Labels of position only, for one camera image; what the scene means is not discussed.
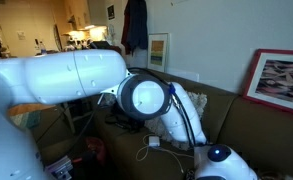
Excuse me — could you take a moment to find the red framed picture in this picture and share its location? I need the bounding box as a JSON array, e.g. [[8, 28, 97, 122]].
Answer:
[[243, 49, 293, 113]]

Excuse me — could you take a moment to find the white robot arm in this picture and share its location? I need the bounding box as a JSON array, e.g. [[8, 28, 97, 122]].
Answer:
[[0, 49, 258, 180]]

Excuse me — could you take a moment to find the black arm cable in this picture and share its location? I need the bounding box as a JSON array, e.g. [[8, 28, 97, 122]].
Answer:
[[127, 67, 208, 148]]

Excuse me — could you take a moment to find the dark hanging jacket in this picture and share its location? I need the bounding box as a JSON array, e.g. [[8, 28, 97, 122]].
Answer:
[[121, 0, 148, 55]]

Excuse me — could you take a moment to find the white power adapter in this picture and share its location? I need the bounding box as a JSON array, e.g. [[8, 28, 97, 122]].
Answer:
[[148, 136, 160, 147]]

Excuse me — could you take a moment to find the shaggy cream pillow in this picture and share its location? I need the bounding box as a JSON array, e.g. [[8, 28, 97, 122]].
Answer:
[[145, 91, 207, 150]]

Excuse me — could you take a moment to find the small framed picture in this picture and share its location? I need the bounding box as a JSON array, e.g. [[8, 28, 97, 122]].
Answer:
[[147, 33, 169, 72]]

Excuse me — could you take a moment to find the brown leather couch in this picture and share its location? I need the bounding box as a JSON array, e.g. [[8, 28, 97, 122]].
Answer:
[[94, 73, 293, 180]]

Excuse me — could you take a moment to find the black Sony camera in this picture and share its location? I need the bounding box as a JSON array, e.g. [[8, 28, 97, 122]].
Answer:
[[105, 106, 144, 134]]

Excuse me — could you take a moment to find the red woven round basket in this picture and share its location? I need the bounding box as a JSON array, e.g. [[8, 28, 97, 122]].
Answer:
[[85, 137, 106, 166]]

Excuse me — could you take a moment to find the white charger cable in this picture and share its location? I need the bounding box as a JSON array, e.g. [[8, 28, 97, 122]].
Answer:
[[135, 133, 196, 174]]

